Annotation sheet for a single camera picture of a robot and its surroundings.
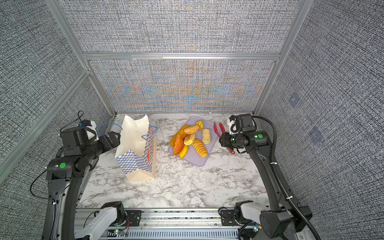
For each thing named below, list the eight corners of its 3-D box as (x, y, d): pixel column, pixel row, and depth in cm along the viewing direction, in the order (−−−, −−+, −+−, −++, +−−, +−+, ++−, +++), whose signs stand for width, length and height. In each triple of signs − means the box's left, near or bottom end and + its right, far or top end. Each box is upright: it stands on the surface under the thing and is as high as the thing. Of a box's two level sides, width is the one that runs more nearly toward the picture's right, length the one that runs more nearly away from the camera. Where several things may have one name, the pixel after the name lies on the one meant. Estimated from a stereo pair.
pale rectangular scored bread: (202, 144, 103) (202, 140, 99) (201, 132, 110) (202, 128, 106) (210, 144, 103) (211, 140, 99) (209, 132, 110) (210, 128, 106)
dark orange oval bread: (173, 154, 98) (171, 144, 88) (178, 144, 103) (177, 134, 93) (180, 157, 97) (178, 147, 87) (185, 147, 101) (184, 136, 92)
